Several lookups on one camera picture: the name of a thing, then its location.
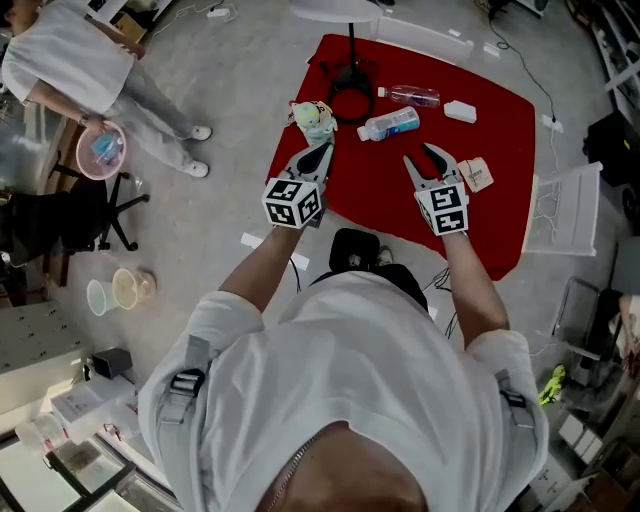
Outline black equipment case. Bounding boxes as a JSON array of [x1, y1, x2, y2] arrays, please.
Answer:
[[582, 109, 640, 221]]

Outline pink mesh basket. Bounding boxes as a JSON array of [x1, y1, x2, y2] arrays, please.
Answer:
[[75, 121, 127, 181]]

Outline person's neck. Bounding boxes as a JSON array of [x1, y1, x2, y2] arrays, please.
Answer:
[[262, 419, 426, 512]]

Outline white slatted chair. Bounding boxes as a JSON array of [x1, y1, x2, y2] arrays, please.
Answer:
[[521, 161, 604, 257]]

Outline clear plastic jar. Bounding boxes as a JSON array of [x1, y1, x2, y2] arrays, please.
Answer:
[[14, 414, 66, 456]]

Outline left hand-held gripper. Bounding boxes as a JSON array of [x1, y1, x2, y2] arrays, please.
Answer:
[[260, 141, 336, 231]]

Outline blue labelled white bottle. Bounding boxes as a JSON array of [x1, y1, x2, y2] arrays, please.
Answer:
[[356, 106, 421, 143]]

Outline grey shoulder strap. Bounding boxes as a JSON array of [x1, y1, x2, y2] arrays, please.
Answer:
[[158, 334, 210, 426], [492, 368, 539, 431]]

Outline white shelf rack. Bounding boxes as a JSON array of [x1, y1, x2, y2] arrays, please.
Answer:
[[84, 0, 176, 31], [564, 0, 640, 116]]

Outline neon yellow shoe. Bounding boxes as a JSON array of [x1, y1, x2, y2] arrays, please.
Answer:
[[538, 363, 568, 407]]

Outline beige paper card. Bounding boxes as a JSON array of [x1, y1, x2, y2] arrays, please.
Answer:
[[457, 156, 495, 192]]

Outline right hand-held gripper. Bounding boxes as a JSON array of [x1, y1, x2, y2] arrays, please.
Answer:
[[402, 142, 471, 238]]

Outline black window frame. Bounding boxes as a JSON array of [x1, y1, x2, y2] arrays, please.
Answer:
[[0, 434, 176, 512]]

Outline person's left forearm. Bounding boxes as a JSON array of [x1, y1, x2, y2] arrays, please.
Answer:
[[218, 224, 306, 301]]

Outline person's white t-shirt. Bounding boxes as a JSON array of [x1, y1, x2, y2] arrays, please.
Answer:
[[137, 272, 551, 512]]

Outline black office chair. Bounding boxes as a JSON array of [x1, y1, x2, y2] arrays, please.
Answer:
[[0, 172, 151, 266]]

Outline pale green plastic basket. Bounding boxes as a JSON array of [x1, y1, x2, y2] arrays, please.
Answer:
[[86, 278, 121, 317]]

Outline stacked plastic cups on floor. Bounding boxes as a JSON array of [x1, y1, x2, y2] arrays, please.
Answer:
[[111, 268, 158, 311]]

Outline dark grey box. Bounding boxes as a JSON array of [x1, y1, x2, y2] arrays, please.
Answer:
[[91, 348, 134, 381]]

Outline brown cardboard box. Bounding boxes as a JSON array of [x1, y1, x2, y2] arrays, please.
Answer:
[[112, 12, 149, 44]]

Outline white drawer unit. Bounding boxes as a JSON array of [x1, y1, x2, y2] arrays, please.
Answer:
[[529, 409, 606, 501]]

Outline black floor cable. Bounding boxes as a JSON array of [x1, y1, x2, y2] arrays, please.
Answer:
[[487, 14, 557, 121]]

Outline metal frame chair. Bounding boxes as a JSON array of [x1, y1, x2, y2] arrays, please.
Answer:
[[552, 276, 626, 361]]

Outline person's right forearm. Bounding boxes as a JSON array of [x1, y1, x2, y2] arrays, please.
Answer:
[[439, 232, 511, 351]]

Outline clear plastic water bottle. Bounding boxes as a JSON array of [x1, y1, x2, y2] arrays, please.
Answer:
[[377, 84, 441, 109]]

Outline cartoon plush water bottle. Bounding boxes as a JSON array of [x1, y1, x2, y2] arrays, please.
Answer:
[[288, 99, 339, 147]]

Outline black desk lamp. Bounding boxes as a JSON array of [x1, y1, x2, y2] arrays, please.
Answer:
[[288, 0, 384, 99]]

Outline black trash bin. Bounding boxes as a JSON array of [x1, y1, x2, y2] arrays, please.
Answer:
[[328, 228, 381, 274]]

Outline black lamp cable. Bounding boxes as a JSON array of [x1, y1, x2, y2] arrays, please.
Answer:
[[319, 57, 376, 125]]

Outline red table cloth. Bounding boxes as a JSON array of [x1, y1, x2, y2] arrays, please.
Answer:
[[267, 33, 537, 282]]

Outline blue plastic item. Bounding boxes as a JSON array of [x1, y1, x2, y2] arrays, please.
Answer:
[[91, 133, 121, 157]]

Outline white rectangular box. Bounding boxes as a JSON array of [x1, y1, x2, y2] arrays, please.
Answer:
[[443, 99, 478, 125]]

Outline white drawer cabinet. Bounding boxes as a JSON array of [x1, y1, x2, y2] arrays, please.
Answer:
[[0, 299, 94, 416]]

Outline person's black shorts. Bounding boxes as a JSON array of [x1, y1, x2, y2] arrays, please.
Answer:
[[309, 263, 430, 311]]

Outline white flat box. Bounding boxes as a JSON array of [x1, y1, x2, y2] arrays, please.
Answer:
[[49, 382, 109, 431]]

